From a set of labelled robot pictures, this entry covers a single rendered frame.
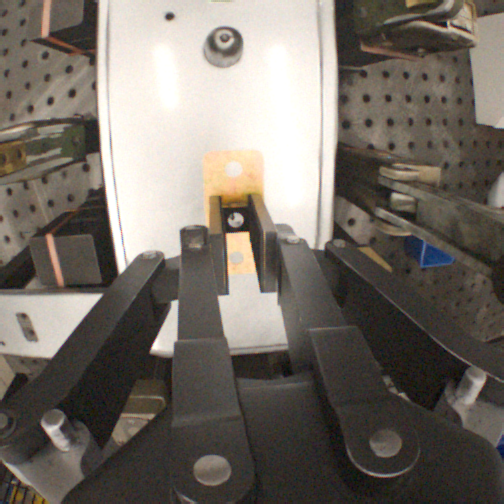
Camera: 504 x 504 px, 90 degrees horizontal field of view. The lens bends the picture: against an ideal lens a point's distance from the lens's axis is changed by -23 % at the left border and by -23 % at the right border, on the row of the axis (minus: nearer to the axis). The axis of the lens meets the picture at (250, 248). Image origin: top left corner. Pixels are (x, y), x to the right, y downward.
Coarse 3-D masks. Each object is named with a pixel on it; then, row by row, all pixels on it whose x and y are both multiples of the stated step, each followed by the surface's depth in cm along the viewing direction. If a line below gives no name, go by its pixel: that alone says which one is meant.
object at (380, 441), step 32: (288, 256) 12; (288, 288) 11; (320, 288) 10; (288, 320) 11; (320, 320) 8; (320, 352) 6; (352, 352) 6; (320, 384) 6; (352, 384) 5; (384, 384) 5; (352, 416) 5; (384, 416) 4; (352, 448) 4; (384, 448) 4; (416, 448) 4; (352, 480) 4; (384, 480) 3
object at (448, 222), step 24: (408, 192) 22; (432, 192) 20; (384, 216) 26; (408, 216) 24; (432, 216) 21; (456, 216) 19; (480, 216) 16; (432, 240) 20; (456, 240) 19; (480, 240) 17; (480, 264) 16
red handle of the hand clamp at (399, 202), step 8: (392, 192) 25; (400, 192) 24; (392, 200) 25; (400, 200) 24; (408, 200) 24; (416, 200) 24; (392, 208) 25; (400, 208) 25; (408, 208) 24; (416, 208) 24; (496, 208) 21
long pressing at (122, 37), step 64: (128, 0) 21; (192, 0) 22; (256, 0) 23; (320, 0) 23; (128, 64) 24; (192, 64) 25; (256, 64) 25; (320, 64) 26; (128, 128) 26; (192, 128) 27; (256, 128) 28; (320, 128) 28; (128, 192) 29; (192, 192) 29; (320, 192) 30; (128, 256) 31; (256, 320) 36
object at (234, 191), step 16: (208, 160) 19; (224, 160) 19; (240, 160) 19; (256, 160) 20; (208, 176) 20; (224, 176) 20; (240, 176) 20; (256, 176) 20; (208, 192) 20; (224, 192) 20; (240, 192) 20; (256, 192) 20; (208, 208) 20; (224, 208) 20; (240, 208) 20; (208, 224) 21; (240, 224) 20; (240, 240) 21; (240, 272) 22
